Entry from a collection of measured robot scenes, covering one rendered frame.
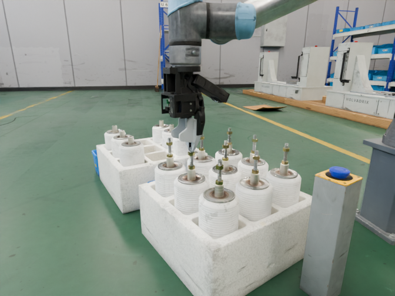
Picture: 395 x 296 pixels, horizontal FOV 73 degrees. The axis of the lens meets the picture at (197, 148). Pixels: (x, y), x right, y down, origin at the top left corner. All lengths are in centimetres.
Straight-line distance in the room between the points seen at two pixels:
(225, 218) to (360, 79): 307
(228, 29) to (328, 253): 54
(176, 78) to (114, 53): 642
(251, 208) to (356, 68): 304
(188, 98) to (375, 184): 72
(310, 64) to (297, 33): 418
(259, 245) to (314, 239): 13
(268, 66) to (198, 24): 475
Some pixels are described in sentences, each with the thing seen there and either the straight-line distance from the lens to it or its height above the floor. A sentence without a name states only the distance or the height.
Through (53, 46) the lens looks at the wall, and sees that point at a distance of 725.
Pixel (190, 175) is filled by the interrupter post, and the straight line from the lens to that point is 71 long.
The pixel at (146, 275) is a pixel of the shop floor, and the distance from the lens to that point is 81.
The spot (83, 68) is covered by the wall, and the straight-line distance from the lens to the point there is 711.
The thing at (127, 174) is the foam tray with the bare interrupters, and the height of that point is 16.
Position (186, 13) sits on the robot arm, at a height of 65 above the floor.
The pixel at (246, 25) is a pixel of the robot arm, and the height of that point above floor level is 63.
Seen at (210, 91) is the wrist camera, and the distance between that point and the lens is 67.
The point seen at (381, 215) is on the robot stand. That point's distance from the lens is 110.
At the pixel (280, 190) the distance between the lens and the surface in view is 77.
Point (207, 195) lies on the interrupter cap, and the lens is 64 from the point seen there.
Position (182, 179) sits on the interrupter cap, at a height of 25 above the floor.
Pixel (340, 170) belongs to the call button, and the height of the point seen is 33.
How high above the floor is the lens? 54
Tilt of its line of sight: 17 degrees down
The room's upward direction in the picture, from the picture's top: straight up
